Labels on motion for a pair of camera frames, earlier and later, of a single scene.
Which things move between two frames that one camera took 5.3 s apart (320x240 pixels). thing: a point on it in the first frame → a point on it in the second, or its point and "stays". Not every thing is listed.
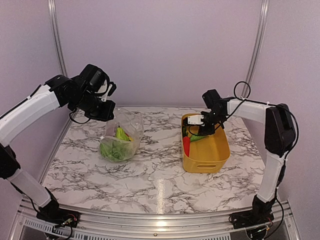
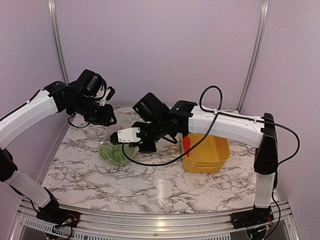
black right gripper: (205, 131) → (150, 148)
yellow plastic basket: (208, 154) stays
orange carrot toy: (186, 141) stays
